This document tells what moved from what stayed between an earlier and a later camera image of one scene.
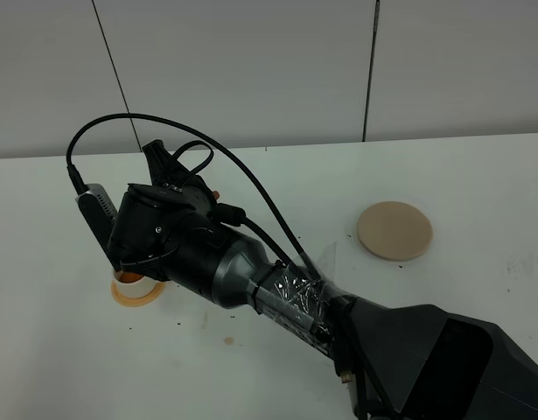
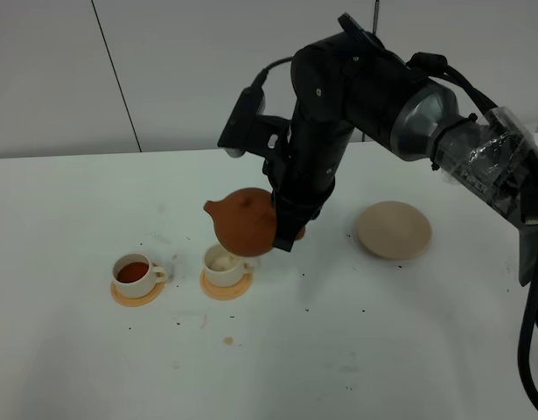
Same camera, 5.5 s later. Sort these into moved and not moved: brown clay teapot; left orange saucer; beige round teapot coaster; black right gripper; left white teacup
Moved: black right gripper; brown clay teapot
Not moved: left orange saucer; left white teacup; beige round teapot coaster
